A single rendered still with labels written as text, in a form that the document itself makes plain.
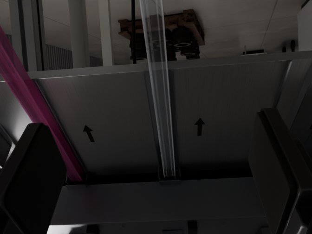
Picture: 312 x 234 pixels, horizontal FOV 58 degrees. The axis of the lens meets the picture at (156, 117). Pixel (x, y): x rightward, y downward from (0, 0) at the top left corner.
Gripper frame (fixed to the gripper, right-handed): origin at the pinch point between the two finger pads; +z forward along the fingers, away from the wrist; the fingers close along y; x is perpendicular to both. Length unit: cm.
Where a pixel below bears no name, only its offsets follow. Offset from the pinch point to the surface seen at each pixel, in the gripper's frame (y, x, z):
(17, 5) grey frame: -23.5, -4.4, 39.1
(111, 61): -17, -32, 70
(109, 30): -17, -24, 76
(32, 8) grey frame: -21.1, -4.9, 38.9
